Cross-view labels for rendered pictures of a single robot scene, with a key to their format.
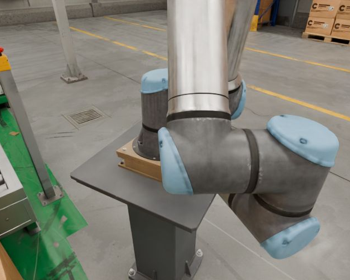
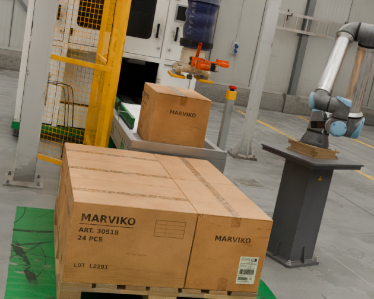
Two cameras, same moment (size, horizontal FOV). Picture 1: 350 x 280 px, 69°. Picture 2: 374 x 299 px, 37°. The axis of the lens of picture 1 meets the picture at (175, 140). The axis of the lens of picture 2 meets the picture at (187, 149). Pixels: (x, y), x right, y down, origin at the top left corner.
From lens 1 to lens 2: 303 cm
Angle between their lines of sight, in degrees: 32
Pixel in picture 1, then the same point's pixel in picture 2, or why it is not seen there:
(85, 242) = not seen: hidden behind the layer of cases
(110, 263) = not seen: hidden behind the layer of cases
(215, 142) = (322, 95)
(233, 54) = (355, 99)
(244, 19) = (360, 85)
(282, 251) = (332, 127)
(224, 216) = (349, 261)
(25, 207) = (222, 166)
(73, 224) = not seen: hidden behind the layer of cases
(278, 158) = (335, 100)
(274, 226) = (333, 122)
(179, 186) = (311, 101)
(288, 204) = (336, 114)
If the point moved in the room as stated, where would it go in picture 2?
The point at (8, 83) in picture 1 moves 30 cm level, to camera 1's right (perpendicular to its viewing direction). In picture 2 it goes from (229, 107) to (264, 115)
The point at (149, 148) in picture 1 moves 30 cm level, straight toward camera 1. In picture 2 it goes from (306, 139) to (300, 144)
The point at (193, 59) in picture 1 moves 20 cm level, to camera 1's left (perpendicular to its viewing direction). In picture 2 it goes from (323, 79) to (291, 73)
